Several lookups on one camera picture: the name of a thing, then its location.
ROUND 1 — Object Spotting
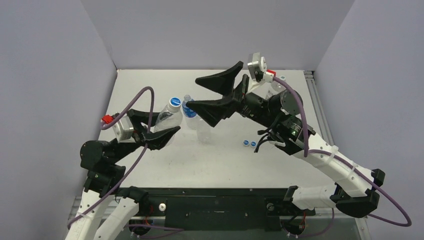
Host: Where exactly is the aluminium rail frame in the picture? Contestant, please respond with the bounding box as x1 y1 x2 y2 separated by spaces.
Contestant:
62 70 372 240

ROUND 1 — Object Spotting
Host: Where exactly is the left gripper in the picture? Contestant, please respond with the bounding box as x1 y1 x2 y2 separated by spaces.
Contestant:
109 109 180 163

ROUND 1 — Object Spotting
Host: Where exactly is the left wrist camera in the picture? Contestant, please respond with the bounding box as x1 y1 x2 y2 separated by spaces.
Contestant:
111 114 135 143

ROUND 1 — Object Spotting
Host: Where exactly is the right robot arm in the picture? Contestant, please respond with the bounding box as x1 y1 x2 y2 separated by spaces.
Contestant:
188 62 385 218

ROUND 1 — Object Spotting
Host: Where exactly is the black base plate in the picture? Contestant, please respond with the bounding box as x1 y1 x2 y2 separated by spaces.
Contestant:
109 187 316 232

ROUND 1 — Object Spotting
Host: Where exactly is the blue label bottle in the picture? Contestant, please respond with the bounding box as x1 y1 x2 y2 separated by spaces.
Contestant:
182 94 198 130

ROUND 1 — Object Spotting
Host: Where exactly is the green orange label bottle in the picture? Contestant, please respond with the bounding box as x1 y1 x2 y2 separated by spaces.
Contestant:
265 81 286 100

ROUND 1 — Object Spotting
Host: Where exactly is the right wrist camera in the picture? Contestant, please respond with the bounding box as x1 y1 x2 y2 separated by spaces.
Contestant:
246 52 276 94

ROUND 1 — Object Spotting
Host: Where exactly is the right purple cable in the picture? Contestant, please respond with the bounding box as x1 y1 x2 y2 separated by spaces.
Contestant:
273 76 413 239

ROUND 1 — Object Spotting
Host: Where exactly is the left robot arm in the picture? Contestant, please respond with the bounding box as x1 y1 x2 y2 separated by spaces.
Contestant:
66 109 181 240

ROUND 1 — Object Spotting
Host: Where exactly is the clear bottle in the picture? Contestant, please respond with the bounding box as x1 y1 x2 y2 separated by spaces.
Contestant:
154 97 183 133
196 118 212 144

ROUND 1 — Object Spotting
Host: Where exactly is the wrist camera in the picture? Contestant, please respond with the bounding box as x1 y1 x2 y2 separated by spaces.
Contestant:
111 114 135 143
246 52 276 94

